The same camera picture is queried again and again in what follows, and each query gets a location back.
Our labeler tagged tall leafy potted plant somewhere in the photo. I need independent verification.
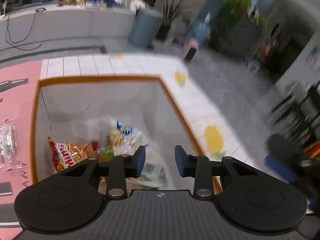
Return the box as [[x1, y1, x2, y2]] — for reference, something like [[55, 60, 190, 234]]
[[156, 0, 185, 41]]

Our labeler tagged clear wrapped candy packet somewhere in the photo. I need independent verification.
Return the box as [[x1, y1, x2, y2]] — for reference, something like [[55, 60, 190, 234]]
[[1, 118, 22, 171]]

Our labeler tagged trailing green ivy plant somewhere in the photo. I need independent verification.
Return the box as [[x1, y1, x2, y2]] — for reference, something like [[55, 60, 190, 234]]
[[212, 0, 265, 49]]

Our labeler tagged dark grey drawer cabinet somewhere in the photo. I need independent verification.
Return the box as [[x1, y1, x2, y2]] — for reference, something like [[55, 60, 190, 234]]
[[219, 16, 262, 58]]

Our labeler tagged pink small heater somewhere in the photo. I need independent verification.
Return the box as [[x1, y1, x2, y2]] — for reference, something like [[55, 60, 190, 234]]
[[183, 39, 199, 62]]

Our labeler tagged orange rimmed white storage box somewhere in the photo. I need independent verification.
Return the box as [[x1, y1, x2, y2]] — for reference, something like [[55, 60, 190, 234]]
[[30, 76, 204, 190]]

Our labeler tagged white chips snack bag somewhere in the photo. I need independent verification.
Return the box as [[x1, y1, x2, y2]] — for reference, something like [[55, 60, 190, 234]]
[[107, 119, 169, 190]]

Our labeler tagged red yellow pretzel stick bag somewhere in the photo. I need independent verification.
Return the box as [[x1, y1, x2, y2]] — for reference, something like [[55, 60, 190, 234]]
[[48, 137, 100, 172]]

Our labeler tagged grey round trash bin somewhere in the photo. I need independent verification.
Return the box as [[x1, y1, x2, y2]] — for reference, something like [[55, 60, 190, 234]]
[[128, 9, 163, 48]]

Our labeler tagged black cable on counter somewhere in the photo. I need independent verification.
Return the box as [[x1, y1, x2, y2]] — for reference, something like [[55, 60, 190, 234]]
[[4, 7, 47, 52]]

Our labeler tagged pink restaurant table mat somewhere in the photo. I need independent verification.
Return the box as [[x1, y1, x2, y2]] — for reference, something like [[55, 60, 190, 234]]
[[1, 61, 42, 239]]

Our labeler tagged blue water jug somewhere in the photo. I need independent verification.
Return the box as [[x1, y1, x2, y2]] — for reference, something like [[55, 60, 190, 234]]
[[189, 12, 211, 46]]

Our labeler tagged green snack packet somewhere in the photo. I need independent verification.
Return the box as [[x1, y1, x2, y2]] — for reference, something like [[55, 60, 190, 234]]
[[97, 147, 115, 162]]

